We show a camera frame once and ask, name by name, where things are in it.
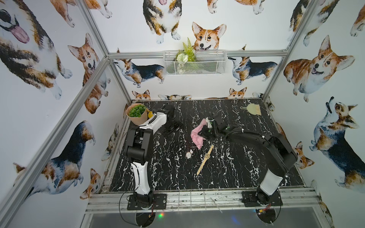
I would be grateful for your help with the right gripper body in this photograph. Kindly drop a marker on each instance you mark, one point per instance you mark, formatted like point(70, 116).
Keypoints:
point(209, 133)

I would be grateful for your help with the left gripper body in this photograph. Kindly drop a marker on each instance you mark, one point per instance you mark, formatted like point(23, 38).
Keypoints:
point(172, 125)

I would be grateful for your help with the pink cloth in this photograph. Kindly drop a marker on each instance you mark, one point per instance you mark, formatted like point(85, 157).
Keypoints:
point(196, 139)

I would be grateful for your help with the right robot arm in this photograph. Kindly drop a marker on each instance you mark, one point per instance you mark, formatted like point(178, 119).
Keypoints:
point(279, 155)

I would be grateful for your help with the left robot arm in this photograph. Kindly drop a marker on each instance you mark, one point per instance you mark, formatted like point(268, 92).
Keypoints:
point(139, 145)

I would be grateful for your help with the yellow toy shovel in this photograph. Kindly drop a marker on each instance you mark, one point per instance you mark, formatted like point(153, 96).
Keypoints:
point(150, 114)

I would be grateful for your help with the terracotta pot green plant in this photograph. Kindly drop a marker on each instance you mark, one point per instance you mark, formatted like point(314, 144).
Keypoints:
point(137, 113)

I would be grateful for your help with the beige hand brush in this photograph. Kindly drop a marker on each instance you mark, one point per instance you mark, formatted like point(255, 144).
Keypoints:
point(253, 109)

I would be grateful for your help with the green fern white flower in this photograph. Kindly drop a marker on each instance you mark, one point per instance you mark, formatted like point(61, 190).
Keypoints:
point(185, 57)

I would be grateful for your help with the white wire wall basket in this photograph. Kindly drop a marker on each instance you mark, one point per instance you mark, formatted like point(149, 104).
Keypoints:
point(207, 63)

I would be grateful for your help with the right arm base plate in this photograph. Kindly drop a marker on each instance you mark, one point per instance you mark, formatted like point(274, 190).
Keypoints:
point(257, 199)

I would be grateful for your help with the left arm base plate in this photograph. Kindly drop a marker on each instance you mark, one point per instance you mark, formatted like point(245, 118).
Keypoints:
point(137, 202)

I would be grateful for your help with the aluminium front rail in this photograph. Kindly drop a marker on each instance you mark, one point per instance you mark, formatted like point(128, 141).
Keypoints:
point(201, 201)

